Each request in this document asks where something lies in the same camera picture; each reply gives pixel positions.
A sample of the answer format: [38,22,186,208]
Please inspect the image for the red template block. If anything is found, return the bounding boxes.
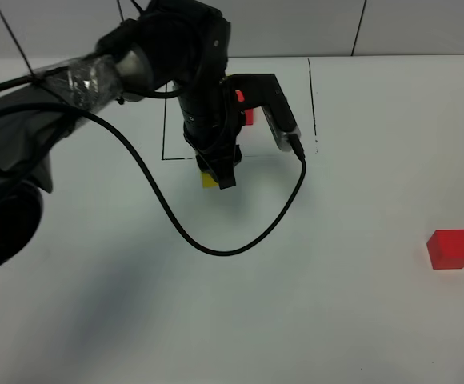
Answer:
[244,109,254,126]

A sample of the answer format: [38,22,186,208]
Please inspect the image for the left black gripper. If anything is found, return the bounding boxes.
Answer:
[178,75,242,189]

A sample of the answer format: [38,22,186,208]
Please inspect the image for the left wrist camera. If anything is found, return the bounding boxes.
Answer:
[221,74,304,159]

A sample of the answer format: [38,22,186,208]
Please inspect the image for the left black camera cable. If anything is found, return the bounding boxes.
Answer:
[0,75,307,257]

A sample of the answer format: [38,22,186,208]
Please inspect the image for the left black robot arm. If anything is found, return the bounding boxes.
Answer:
[0,1,231,266]

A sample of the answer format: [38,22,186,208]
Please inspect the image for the yellow block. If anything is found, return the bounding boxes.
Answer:
[201,172,218,188]

